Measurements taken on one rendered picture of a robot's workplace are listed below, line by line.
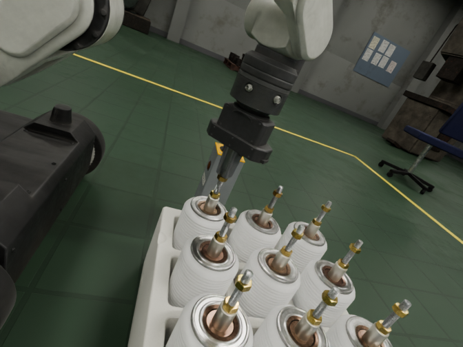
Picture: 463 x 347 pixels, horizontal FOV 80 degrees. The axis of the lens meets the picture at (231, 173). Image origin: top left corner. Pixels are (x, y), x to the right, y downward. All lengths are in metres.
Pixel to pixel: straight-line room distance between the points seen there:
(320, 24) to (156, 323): 0.46
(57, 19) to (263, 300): 0.51
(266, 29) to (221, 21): 7.37
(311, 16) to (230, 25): 7.45
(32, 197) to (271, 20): 0.48
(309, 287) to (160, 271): 0.26
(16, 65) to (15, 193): 0.20
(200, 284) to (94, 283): 0.32
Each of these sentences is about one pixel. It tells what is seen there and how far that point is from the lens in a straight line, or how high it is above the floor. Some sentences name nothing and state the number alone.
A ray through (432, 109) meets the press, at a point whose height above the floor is 0.88.
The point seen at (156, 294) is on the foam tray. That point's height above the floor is 0.18.
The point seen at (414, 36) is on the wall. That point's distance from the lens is 10.03.
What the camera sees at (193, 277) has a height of 0.23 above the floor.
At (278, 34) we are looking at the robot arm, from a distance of 0.43.
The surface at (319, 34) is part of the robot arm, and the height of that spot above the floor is 0.59.
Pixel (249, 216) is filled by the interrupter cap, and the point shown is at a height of 0.25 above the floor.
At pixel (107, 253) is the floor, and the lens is 0.76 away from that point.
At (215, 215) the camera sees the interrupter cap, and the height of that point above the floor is 0.25.
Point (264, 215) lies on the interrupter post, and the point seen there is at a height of 0.27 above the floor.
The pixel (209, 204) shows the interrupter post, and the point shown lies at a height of 0.27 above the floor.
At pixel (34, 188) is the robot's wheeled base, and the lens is 0.61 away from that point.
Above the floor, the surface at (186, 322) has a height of 0.25.
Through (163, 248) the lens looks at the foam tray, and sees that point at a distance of 0.54.
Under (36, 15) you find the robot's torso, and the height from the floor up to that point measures 0.47.
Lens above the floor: 0.54
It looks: 24 degrees down
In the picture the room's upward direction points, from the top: 24 degrees clockwise
